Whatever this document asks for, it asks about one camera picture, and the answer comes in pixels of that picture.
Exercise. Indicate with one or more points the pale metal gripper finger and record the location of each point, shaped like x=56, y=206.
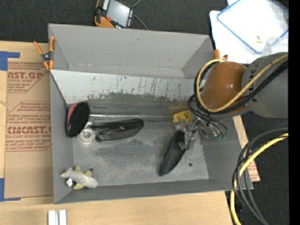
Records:
x=191, y=136
x=182, y=145

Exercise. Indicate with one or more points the yellow block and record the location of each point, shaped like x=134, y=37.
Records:
x=181, y=116

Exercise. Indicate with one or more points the black glossy oblong shell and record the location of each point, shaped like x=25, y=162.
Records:
x=171, y=158
x=119, y=130

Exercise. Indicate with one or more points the grey metal bin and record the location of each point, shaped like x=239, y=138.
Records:
x=131, y=163

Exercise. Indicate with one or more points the clear glass cup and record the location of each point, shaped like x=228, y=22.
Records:
x=86, y=137

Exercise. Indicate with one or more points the grey and green toy animal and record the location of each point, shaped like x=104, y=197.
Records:
x=82, y=179

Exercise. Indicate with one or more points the black disc with red rim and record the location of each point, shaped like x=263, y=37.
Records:
x=78, y=118

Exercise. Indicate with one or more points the brown cardboard board red print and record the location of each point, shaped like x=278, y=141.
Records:
x=28, y=167

